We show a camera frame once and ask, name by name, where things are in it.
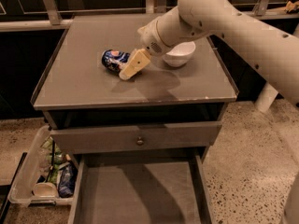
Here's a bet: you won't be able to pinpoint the grey drawer cabinet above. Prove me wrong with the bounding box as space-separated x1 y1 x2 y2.
30 12 240 224

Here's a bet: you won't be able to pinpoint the metal railing frame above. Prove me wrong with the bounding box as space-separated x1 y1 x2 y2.
0 0 299 34

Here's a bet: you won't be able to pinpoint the white diagonal support pole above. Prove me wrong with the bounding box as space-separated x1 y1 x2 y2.
254 82 278 113

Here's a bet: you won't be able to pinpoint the blue pepsi can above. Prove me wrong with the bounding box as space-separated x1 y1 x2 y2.
101 49 130 74

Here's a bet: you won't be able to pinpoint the open grey middle drawer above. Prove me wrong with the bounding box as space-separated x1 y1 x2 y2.
67 148 216 224

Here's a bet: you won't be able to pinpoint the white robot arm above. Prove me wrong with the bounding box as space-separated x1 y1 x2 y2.
120 0 299 106

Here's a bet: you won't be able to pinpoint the white ceramic bowl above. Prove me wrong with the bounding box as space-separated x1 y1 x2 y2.
163 42 196 67

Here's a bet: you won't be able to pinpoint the white cup in bin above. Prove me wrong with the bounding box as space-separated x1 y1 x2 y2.
33 182 59 198

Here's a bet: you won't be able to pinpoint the grey top drawer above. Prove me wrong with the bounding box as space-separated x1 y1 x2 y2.
50 121 222 154

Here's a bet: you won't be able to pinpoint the clear plastic storage bin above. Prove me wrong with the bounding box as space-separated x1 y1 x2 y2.
8 126 73 206

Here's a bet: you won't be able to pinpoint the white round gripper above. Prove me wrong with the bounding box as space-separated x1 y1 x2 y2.
119 18 170 80

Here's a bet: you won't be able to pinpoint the round metal drawer knob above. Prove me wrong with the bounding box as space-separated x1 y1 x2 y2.
136 136 144 146

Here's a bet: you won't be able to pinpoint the blue snack bag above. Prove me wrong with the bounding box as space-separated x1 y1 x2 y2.
58 164 76 198

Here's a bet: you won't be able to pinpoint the green snack packets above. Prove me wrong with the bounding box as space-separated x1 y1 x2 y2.
37 136 70 185

